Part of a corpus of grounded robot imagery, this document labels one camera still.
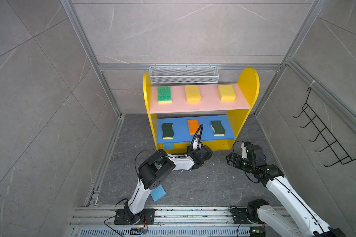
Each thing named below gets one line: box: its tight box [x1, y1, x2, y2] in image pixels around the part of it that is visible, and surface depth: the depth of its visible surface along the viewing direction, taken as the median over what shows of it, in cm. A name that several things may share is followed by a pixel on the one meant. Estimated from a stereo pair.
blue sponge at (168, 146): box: [163, 143, 175, 150], surface depth 100 cm
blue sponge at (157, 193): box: [150, 184, 167, 202], surface depth 81 cm
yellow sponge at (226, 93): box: [218, 84, 237, 102], surface depth 73 cm
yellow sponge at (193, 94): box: [184, 84, 202, 104], surface depth 72 cm
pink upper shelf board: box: [149, 83, 251, 114], surface depth 73 cm
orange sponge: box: [187, 118, 200, 135], surface depth 97 cm
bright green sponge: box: [157, 85, 173, 104], surface depth 72 cm
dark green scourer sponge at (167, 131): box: [161, 122, 175, 140], surface depth 92 cm
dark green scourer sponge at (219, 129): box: [210, 120, 226, 137], surface depth 92 cm
